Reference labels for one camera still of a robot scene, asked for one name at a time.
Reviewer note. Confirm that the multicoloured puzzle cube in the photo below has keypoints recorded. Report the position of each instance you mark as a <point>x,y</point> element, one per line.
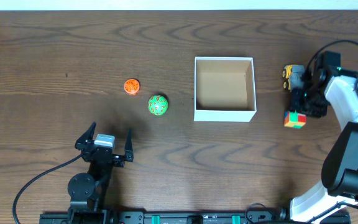
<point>294,120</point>

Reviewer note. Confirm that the orange ribbed toy ball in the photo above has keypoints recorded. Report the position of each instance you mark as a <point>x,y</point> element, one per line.
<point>131,86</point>

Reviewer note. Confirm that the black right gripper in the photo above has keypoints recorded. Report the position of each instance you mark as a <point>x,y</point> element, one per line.
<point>294,104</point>

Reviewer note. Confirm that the grey and yellow toy truck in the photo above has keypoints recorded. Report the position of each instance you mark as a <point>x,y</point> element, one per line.
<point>292,75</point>

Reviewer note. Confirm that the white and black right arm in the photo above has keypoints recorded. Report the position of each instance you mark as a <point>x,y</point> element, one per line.
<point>338,187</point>

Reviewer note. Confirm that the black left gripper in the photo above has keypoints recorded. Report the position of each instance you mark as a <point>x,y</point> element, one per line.
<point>103,154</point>

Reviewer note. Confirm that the green ball with red numbers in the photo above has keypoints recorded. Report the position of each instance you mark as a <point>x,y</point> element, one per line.
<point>157,105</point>

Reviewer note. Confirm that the white open cardboard box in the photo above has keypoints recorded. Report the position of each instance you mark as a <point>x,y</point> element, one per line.
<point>224,89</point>

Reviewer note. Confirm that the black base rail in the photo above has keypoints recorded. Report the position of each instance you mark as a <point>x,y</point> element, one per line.
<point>194,217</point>

